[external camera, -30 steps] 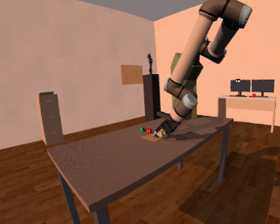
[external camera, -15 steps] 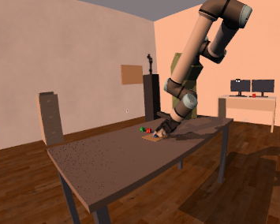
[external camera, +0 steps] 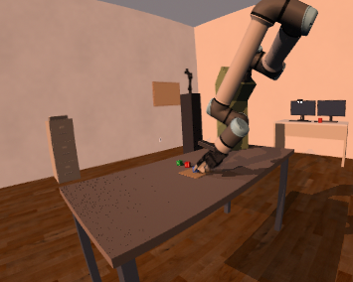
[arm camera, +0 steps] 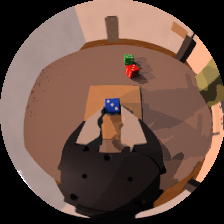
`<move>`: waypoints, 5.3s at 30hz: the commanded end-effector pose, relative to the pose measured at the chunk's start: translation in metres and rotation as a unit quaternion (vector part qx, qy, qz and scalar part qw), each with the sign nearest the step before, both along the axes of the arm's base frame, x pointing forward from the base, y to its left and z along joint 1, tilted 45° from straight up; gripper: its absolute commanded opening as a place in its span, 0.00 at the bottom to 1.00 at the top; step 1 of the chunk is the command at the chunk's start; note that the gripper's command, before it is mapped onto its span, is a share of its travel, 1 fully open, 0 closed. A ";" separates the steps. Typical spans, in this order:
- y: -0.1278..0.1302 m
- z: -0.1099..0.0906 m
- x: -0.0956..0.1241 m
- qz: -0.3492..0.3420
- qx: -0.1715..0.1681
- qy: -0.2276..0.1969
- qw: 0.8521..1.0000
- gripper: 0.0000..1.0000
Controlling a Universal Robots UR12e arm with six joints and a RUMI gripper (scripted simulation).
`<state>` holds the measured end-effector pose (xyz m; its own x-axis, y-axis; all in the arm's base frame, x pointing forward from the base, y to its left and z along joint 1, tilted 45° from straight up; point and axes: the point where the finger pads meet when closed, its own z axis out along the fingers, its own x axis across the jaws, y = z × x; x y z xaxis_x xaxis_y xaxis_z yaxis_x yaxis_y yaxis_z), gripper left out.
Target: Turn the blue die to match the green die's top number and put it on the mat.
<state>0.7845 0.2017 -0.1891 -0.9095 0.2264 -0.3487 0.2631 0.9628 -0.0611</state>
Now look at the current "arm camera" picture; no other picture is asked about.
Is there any red die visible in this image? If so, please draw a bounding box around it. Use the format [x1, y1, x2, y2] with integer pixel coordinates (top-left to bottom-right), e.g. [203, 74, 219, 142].
[126, 64, 140, 79]

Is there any green die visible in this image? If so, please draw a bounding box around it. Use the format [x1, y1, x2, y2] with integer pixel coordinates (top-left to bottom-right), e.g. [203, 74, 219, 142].
[124, 54, 134, 65]

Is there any orange flat mat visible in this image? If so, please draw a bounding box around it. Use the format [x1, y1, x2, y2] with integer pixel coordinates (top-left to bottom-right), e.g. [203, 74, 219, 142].
[84, 85, 142, 140]

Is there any blue die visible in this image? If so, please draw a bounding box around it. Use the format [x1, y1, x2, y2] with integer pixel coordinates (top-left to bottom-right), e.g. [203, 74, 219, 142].
[105, 98, 120, 115]

